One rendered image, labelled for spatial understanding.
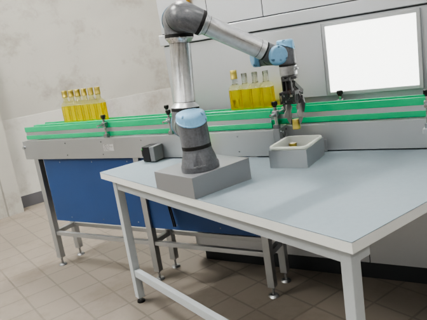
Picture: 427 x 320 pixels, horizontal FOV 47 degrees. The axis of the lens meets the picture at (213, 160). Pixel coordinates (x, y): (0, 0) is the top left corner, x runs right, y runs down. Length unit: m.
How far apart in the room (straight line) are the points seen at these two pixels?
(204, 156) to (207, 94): 0.94
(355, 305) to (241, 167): 0.74
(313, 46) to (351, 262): 1.29
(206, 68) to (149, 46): 3.14
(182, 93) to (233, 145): 0.51
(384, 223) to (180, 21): 1.02
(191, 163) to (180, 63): 0.41
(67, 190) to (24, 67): 2.25
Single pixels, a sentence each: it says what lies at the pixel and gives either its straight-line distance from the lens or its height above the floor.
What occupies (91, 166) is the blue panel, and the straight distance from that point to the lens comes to 3.03.
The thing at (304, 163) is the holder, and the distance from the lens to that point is 2.04.
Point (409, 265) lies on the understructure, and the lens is 2.63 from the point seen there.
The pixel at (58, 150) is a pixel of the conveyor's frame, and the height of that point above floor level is 0.81.
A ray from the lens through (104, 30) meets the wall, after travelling 5.59.
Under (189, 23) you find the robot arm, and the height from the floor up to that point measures 1.38.
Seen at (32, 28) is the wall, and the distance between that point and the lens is 5.32.
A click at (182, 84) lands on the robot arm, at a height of 1.16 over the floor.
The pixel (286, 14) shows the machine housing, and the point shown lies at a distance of 2.47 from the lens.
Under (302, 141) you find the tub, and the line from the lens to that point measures 2.24.
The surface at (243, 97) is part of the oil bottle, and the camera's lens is 2.43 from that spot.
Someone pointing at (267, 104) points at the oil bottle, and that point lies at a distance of 2.38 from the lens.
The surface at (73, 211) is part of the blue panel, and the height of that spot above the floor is 0.40.
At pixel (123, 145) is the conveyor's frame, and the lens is 2.77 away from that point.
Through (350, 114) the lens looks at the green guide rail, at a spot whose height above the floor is 0.91.
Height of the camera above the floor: 1.28
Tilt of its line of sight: 13 degrees down
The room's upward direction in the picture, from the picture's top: 9 degrees counter-clockwise
